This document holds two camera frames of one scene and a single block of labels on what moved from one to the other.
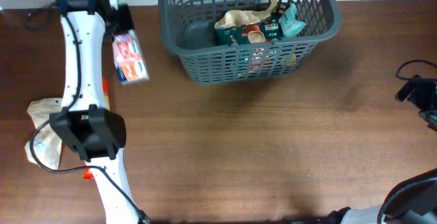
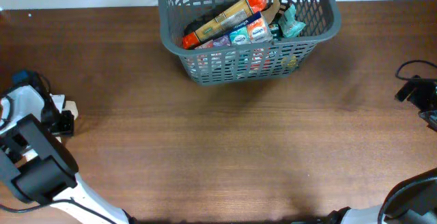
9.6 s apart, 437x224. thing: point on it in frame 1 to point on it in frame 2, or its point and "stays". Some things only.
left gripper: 127,11 to 67,127
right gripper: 423,87 stays
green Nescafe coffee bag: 266,30 to 280,56
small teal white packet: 291,26 stays
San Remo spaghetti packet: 88,173 to 252,4
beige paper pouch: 233,18 to 270,14
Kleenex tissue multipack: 129,59 to 254,31
